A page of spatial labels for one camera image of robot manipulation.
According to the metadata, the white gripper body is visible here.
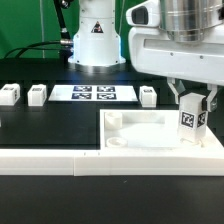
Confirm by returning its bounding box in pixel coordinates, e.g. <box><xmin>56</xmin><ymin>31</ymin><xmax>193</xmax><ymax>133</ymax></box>
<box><xmin>126</xmin><ymin>0</ymin><xmax>224</xmax><ymax>86</ymax></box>

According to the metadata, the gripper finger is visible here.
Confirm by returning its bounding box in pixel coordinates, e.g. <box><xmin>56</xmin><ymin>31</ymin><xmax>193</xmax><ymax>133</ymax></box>
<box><xmin>167</xmin><ymin>78</ymin><xmax>185</xmax><ymax>104</ymax></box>
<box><xmin>202</xmin><ymin>84</ymin><xmax>218</xmax><ymax>112</ymax></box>

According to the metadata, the white square tabletop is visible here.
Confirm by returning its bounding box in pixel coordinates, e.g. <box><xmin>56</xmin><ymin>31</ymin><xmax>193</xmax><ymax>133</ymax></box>
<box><xmin>100</xmin><ymin>109</ymin><xmax>222</xmax><ymax>149</ymax></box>

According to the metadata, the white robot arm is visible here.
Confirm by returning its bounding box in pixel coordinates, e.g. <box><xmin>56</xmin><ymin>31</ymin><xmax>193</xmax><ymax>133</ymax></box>
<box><xmin>69</xmin><ymin>0</ymin><xmax>224</xmax><ymax>111</ymax></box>

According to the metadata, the white L-shaped obstacle fence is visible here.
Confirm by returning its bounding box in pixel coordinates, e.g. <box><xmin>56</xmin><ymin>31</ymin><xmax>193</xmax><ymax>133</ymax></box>
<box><xmin>0</xmin><ymin>146</ymin><xmax>224</xmax><ymax>176</ymax></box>

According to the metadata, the white sheet with AprilTags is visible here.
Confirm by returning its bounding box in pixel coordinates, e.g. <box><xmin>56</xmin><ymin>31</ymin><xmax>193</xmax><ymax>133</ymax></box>
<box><xmin>49</xmin><ymin>85</ymin><xmax>137</xmax><ymax>102</ymax></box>

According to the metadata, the black cable bundle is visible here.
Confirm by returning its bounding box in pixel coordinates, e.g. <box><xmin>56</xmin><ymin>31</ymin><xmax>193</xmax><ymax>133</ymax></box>
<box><xmin>2</xmin><ymin>39</ymin><xmax>74</xmax><ymax>60</ymax></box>

